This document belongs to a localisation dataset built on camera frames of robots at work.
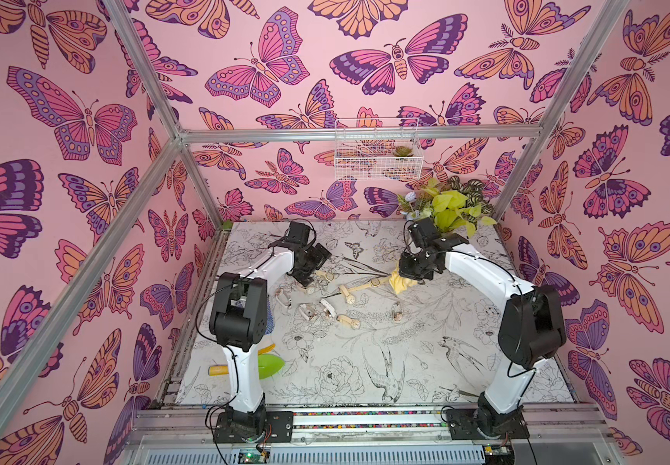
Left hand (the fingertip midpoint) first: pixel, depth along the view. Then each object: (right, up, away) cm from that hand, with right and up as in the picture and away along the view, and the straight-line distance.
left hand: (329, 262), depth 99 cm
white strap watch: (+22, -16, -6) cm, 28 cm away
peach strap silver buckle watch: (-1, -5, +4) cm, 6 cm away
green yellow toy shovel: (-17, -29, -15) cm, 37 cm away
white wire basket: (+16, +38, -4) cm, 41 cm away
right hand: (+24, -2, -8) cm, 25 cm away
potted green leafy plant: (+41, +19, -7) cm, 46 cm away
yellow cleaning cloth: (+22, -6, -11) cm, 25 cm away
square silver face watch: (0, -15, -6) cm, 16 cm away
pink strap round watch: (-15, -13, -1) cm, 20 cm away
